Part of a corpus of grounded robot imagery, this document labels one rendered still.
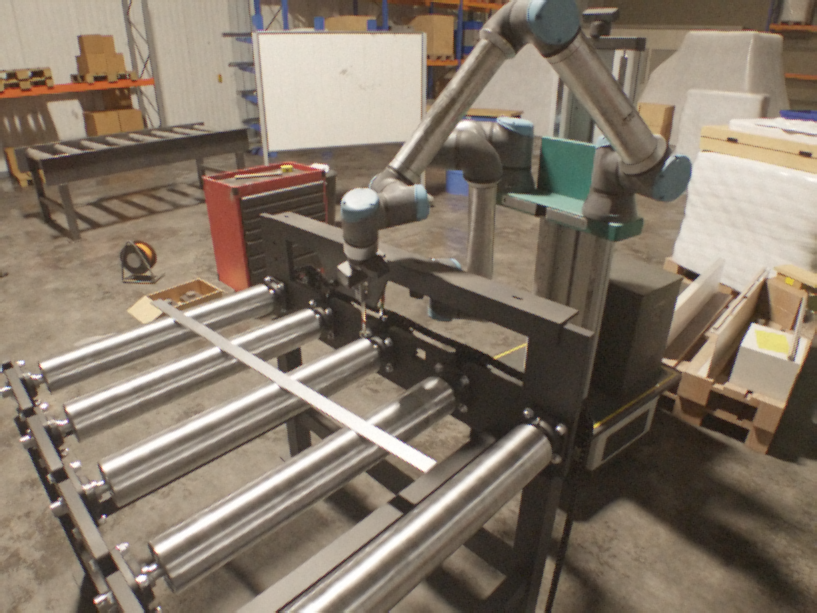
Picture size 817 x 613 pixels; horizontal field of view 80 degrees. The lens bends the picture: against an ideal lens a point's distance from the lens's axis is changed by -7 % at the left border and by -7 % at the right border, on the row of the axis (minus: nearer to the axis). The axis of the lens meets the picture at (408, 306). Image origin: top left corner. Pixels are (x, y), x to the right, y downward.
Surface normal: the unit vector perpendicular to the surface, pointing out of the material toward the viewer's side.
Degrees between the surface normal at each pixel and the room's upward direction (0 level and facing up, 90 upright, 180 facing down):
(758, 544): 0
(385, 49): 90
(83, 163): 90
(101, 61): 90
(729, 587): 0
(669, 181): 93
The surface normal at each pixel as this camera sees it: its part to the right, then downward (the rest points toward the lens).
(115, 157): 0.75, 0.29
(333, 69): 0.36, 0.41
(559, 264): -0.81, 0.26
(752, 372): -0.66, 0.33
